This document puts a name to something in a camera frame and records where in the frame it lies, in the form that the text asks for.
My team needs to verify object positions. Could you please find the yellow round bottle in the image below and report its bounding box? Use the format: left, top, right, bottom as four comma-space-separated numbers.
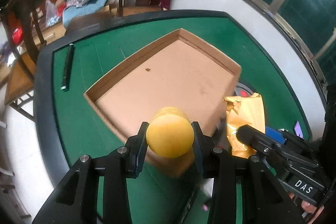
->
146, 107, 194, 158

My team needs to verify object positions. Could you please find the person's right hand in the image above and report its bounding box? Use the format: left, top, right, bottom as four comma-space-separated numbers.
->
301, 201, 325, 224

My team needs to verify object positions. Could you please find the smartphone with lit screen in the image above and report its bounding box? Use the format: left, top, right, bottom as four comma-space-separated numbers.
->
293, 121, 305, 139

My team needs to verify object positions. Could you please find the shallow cardboard box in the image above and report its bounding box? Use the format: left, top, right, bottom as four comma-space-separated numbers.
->
84, 28, 242, 179

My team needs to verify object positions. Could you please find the black marker pen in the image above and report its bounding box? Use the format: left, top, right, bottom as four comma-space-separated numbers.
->
60, 43, 75, 92

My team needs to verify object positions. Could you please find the wooden side table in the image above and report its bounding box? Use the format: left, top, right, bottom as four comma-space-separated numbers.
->
3, 3, 116, 122

